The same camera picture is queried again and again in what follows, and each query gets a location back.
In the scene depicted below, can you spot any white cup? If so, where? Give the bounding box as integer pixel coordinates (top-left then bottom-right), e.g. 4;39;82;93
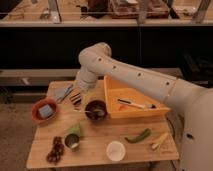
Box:
106;141;126;162

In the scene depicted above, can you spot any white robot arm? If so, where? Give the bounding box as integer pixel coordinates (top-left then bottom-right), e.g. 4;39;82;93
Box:
76;42;213;171

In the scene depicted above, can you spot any black striped cloth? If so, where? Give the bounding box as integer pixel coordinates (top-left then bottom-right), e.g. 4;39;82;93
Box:
69;93;82;106

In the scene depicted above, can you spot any yellow plastic bin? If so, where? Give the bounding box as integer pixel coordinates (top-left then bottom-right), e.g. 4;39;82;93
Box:
104;76;170;118

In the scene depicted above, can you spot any grey cloth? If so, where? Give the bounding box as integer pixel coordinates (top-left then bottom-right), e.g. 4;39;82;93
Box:
54;84;73;102

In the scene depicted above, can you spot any green cloth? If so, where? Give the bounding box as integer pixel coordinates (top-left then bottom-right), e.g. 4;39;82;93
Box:
65;123;83;137

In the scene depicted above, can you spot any blue sponge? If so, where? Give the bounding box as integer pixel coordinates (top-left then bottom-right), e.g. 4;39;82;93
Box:
38;105;53;119

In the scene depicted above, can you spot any orange bowl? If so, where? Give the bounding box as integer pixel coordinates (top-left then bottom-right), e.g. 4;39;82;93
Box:
31;98;58;124

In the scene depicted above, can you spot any dark brown bowl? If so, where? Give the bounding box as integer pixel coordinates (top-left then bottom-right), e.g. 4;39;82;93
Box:
85;100;107;121

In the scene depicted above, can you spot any dark grapes bunch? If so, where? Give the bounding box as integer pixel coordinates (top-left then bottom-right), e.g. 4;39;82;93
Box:
46;136;64;164

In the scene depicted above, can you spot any yellow corn piece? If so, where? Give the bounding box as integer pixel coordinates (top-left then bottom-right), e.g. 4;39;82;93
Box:
151;133;168;150

